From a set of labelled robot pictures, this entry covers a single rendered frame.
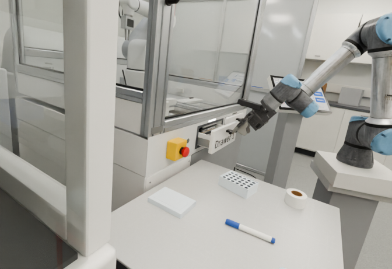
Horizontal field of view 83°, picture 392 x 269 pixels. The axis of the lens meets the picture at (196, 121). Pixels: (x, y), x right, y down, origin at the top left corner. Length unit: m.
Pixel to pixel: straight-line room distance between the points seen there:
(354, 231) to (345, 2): 3.98
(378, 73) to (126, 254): 1.04
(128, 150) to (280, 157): 1.51
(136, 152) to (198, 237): 0.35
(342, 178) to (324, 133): 2.87
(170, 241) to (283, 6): 2.58
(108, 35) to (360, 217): 1.30
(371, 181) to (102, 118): 1.10
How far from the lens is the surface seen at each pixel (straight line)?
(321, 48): 4.33
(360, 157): 1.28
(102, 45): 0.30
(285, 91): 0.98
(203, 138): 1.03
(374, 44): 1.11
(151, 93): 0.72
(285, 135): 2.03
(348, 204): 1.32
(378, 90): 1.12
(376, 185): 1.23
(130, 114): 0.80
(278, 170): 2.13
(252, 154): 2.91
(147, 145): 0.76
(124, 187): 0.91
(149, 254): 0.61
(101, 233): 0.40
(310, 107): 1.02
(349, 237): 1.42
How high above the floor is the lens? 1.19
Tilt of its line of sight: 14 degrees down
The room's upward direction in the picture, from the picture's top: 7 degrees clockwise
